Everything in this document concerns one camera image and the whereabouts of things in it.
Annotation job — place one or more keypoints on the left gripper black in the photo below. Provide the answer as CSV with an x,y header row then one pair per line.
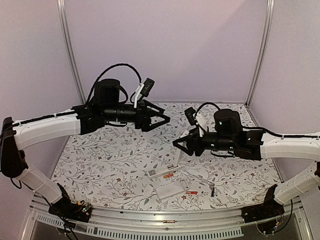
x,y
144,122

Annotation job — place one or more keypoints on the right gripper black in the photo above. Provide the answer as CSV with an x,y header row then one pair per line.
x,y
190,139

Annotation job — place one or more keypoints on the long remote battery cover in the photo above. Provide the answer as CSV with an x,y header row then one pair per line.
x,y
178,156

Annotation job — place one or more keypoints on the orange AA battery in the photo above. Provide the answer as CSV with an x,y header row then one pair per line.
x,y
168,175

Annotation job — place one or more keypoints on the long white remote control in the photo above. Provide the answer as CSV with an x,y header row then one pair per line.
x,y
163,170

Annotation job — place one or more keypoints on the purple AA battery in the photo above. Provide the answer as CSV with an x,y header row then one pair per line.
x,y
213,192

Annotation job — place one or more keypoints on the white battery cover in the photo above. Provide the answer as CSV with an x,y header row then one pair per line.
x,y
148,191

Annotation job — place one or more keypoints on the red gold AA battery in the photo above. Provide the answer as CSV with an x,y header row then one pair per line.
x,y
169,221

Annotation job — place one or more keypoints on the white remote with buttons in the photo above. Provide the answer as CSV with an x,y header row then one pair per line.
x,y
201,122

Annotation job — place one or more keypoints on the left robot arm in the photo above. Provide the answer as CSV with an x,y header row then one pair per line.
x,y
104,109

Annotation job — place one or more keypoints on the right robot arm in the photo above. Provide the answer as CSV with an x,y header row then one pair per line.
x,y
255,143

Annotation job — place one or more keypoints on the floral table mat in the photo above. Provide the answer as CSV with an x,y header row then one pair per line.
x,y
108,168

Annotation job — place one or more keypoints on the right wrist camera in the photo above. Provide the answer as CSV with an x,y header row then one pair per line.
x,y
190,115

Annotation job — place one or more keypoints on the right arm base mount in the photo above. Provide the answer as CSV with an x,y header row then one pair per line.
x,y
269,208

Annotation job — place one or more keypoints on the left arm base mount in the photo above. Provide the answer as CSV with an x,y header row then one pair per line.
x,y
79,211

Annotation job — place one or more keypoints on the left aluminium frame post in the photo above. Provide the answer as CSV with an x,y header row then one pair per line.
x,y
61,6

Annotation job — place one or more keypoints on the aluminium frame post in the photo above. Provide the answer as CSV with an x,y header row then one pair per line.
x,y
61,6
270,5

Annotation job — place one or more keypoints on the right aluminium frame post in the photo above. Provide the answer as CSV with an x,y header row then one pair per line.
x,y
270,5

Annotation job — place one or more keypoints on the aluminium front rail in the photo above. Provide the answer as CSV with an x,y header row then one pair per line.
x,y
124,224

